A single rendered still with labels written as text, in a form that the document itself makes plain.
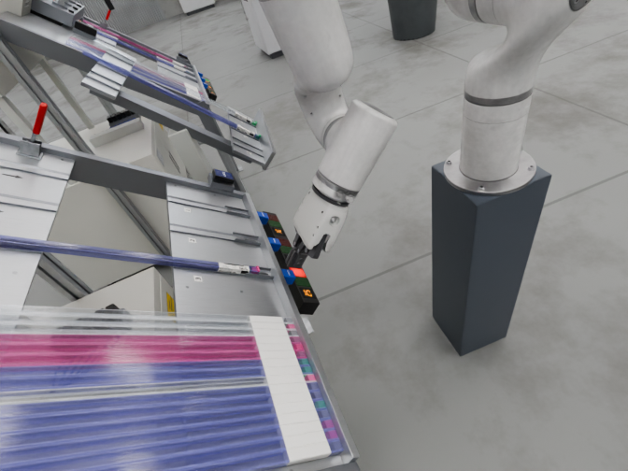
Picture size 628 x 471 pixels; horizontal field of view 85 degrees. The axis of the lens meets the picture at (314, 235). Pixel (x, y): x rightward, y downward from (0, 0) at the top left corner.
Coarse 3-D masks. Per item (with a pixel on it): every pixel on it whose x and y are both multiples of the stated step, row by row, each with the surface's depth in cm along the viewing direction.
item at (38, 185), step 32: (0, 160) 61; (32, 160) 66; (64, 160) 70; (0, 192) 56; (32, 192) 59; (0, 224) 50; (32, 224) 53; (0, 256) 46; (32, 256) 48; (0, 288) 43
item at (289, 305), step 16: (256, 224) 81; (272, 256) 72; (272, 272) 70; (288, 288) 65; (288, 304) 62; (304, 336) 56; (320, 368) 52; (320, 384) 51; (336, 416) 47; (352, 448) 44
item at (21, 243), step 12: (0, 240) 47; (12, 240) 48; (24, 240) 49; (36, 240) 50; (60, 252) 51; (72, 252) 51; (84, 252) 52; (96, 252) 53; (108, 252) 54; (120, 252) 55; (132, 252) 56; (168, 264) 59; (180, 264) 60; (192, 264) 61; (204, 264) 62; (216, 264) 63
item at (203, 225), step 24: (168, 192) 78; (192, 192) 83; (168, 216) 71; (192, 216) 74; (216, 216) 79; (240, 216) 84; (192, 240) 68; (216, 240) 71; (240, 240) 74; (240, 264) 68; (264, 264) 72; (192, 288) 57; (216, 288) 60; (240, 288) 63; (264, 288) 66; (192, 312) 53; (216, 312) 55; (240, 312) 58; (264, 312) 60; (336, 456) 44
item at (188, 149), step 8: (168, 136) 104; (176, 136) 105; (184, 136) 105; (176, 144) 106; (184, 144) 107; (192, 144) 107; (184, 152) 108; (192, 152) 109; (200, 152) 112; (184, 160) 110; (192, 160) 110; (200, 160) 111; (192, 168) 112; (200, 168) 113; (208, 168) 116; (192, 176) 114; (200, 176) 115
